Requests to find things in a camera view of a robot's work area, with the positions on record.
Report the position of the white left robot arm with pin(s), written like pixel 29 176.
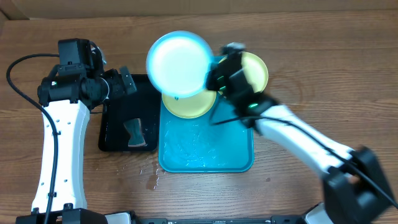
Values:
pixel 70 120

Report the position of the yellow plate rear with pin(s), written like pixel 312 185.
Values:
pixel 255 71

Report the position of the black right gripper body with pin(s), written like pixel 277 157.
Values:
pixel 218 84

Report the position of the yellow plate front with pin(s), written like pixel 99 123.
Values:
pixel 190 107

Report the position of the yellow plate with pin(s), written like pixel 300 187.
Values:
pixel 255 71
pixel 190 107

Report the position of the black plastic tray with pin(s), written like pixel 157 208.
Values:
pixel 143 104

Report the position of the teal plastic tray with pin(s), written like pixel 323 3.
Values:
pixel 209 143

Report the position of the light blue plate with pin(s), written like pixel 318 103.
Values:
pixel 178 63

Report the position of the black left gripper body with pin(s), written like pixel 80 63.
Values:
pixel 116 88

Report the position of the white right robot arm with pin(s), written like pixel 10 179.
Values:
pixel 355 189

